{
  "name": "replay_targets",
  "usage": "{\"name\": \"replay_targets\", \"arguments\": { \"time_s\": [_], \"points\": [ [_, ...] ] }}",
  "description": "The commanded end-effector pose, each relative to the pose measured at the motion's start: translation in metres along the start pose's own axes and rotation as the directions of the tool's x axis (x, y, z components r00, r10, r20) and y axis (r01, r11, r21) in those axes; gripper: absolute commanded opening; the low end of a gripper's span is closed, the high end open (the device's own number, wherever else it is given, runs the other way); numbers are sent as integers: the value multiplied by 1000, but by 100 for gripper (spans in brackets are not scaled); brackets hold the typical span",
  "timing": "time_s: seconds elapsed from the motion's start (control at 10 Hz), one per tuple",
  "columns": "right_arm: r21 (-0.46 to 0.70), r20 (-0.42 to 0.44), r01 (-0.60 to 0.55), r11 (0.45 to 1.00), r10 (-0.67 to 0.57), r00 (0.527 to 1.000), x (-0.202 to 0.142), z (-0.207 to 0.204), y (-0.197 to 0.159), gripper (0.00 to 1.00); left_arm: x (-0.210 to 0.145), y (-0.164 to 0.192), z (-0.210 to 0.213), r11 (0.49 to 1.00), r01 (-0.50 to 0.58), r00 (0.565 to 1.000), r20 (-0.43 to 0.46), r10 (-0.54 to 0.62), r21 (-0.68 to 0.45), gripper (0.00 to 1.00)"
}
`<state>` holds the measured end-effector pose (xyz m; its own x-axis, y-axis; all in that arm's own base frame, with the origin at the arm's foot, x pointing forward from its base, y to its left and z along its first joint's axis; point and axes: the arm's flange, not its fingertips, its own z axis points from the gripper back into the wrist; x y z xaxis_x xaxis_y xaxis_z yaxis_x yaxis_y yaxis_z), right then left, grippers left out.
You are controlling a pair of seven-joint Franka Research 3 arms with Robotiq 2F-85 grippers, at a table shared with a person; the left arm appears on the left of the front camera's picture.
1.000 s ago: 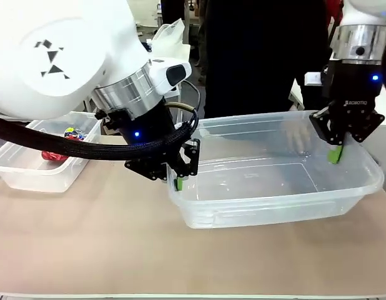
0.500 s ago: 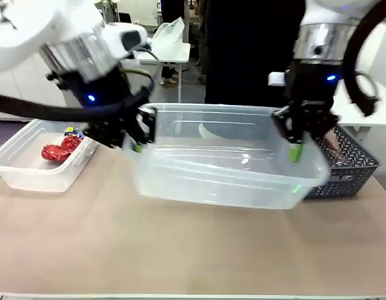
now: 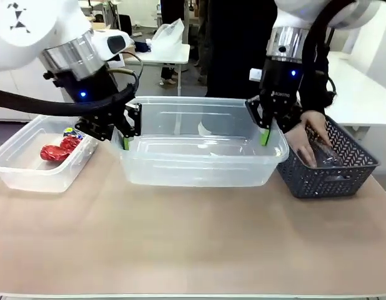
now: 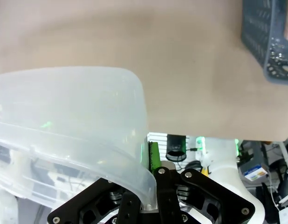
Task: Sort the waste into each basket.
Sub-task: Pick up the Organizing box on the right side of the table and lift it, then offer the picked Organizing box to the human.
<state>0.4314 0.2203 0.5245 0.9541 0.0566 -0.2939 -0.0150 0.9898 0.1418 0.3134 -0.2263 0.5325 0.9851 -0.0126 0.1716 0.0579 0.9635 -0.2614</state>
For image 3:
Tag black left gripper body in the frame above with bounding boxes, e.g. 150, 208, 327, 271
44, 64, 128, 128

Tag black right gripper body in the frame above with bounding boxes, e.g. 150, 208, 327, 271
257, 57, 304, 121

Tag clear plastic bottle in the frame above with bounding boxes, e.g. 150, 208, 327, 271
305, 124, 347, 181

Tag clear plastic container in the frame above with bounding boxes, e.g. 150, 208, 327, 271
111, 96, 290, 188
0, 114, 99, 194

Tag person left forearm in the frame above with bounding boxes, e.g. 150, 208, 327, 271
297, 52, 330, 117

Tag dark grey woven basket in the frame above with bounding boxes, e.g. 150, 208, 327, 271
275, 114, 380, 199

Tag person left hand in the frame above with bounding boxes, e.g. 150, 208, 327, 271
285, 110, 332, 167

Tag blue yellow wrapper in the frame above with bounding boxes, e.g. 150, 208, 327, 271
62, 126, 86, 141

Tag red crumpled wrapper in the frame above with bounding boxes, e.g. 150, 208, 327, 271
39, 136, 82, 163

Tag person in black clothes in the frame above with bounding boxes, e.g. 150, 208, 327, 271
204, 0, 309, 101

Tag dark blue object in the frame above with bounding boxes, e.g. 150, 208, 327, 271
134, 41, 152, 54

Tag white desk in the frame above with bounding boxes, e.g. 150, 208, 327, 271
117, 42, 191, 96

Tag white side table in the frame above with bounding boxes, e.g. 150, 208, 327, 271
323, 51, 386, 129

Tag background person in camouflage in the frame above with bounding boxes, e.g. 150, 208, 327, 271
194, 0, 210, 85

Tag white plastic bag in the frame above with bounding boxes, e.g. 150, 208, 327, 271
152, 17, 185, 48

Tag background person legs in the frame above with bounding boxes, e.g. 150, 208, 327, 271
159, 0, 184, 86

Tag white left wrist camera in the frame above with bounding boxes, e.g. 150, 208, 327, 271
92, 29, 135, 63

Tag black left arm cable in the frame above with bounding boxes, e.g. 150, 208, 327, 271
0, 81, 141, 117

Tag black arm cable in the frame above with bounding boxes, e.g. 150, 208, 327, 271
300, 0, 338, 109
0, 81, 141, 117

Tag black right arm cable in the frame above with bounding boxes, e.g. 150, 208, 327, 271
300, 0, 338, 109

